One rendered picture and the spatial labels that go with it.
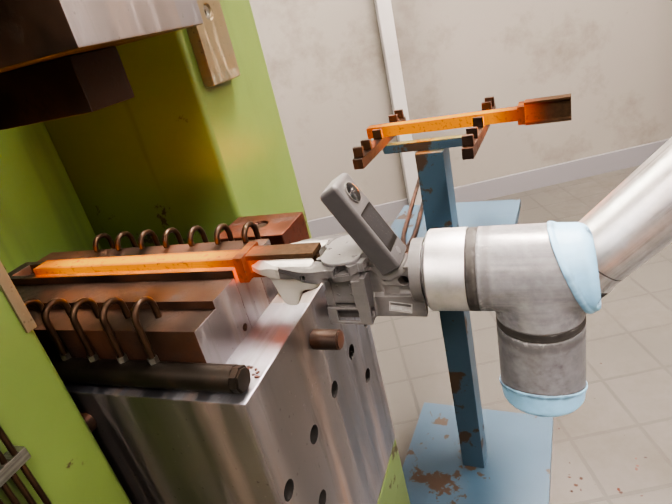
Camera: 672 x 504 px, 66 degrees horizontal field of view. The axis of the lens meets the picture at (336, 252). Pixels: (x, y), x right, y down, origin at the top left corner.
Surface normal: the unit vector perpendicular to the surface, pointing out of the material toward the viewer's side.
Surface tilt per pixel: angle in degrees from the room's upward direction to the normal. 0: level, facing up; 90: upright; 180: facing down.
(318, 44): 90
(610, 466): 0
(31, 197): 90
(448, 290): 87
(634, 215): 68
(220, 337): 90
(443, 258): 44
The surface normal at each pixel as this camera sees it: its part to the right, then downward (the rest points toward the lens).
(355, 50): 0.06, 0.42
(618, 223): -0.74, 0.08
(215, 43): 0.93, -0.04
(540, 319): -0.27, 0.47
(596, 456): -0.22, -0.88
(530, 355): -0.54, 0.47
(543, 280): -0.35, 0.23
